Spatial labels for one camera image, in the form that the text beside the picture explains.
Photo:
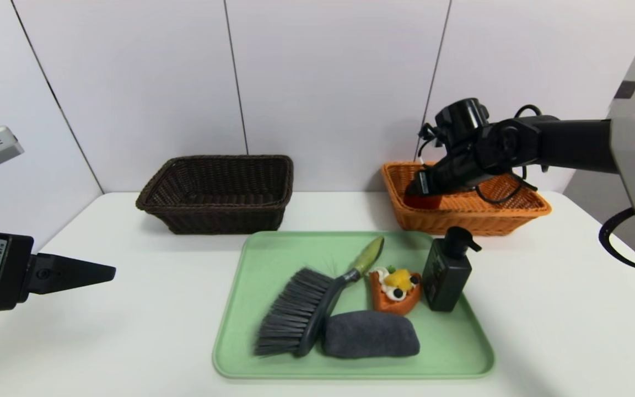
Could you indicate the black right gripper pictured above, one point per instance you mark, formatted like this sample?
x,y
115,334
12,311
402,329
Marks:
x,y
425,183

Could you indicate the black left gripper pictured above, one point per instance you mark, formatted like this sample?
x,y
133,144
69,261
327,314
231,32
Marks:
x,y
4,271

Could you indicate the red apple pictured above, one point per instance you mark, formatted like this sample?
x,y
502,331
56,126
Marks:
x,y
425,202

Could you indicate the dark grey towel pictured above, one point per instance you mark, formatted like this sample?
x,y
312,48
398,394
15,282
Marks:
x,y
370,333

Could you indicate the black and grey right robot arm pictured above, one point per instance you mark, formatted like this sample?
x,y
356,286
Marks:
x,y
571,143

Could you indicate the orange wicker basket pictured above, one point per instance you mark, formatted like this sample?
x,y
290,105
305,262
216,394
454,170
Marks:
x,y
461,218

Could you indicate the dark brown wicker basket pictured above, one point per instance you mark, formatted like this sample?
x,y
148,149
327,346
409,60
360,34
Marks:
x,y
213,187

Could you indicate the black pump bottle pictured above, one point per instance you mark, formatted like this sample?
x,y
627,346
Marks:
x,y
445,275

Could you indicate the fruit tart slice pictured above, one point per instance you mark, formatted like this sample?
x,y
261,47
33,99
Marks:
x,y
394,295

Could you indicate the light green plastic tray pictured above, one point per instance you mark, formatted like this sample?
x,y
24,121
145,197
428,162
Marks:
x,y
273,353

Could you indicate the dark wall plate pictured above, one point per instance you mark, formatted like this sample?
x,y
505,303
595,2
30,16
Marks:
x,y
625,90

